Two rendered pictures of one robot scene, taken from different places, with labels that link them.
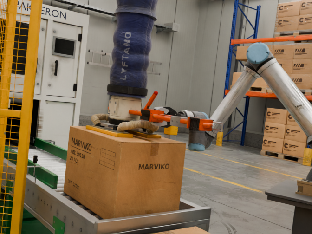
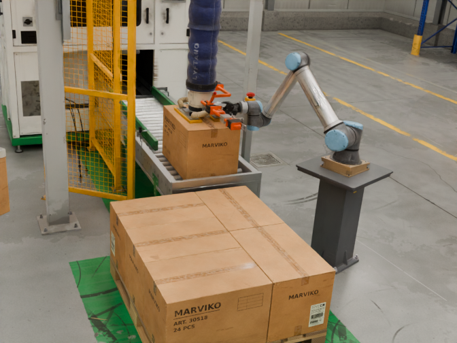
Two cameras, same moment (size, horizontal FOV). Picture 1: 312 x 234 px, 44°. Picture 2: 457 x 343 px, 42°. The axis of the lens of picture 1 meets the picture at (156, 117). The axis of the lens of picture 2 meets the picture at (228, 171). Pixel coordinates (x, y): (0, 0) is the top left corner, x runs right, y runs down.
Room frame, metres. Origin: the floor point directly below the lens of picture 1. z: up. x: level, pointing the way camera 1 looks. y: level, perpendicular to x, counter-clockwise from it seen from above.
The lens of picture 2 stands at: (-2.02, -1.00, 2.32)
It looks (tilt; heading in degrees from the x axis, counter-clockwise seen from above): 23 degrees down; 12
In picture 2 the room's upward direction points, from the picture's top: 4 degrees clockwise
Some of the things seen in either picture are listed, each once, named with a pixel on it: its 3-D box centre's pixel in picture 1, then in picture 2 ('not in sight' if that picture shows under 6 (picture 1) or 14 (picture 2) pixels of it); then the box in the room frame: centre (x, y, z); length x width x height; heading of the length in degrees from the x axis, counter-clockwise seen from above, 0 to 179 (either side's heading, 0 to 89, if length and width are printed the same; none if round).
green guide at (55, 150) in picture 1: (74, 156); (181, 111); (3.21, 0.65, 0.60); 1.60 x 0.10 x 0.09; 38
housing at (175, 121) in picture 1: (179, 121); (226, 118); (1.78, -0.11, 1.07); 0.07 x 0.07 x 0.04; 38
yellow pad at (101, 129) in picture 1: (108, 128); (188, 112); (2.08, 0.25, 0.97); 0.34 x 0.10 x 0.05; 38
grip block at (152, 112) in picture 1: (152, 115); (213, 108); (1.94, 0.02, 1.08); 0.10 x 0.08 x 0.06; 128
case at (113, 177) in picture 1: (120, 169); (199, 141); (2.13, 0.16, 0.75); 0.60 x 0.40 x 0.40; 36
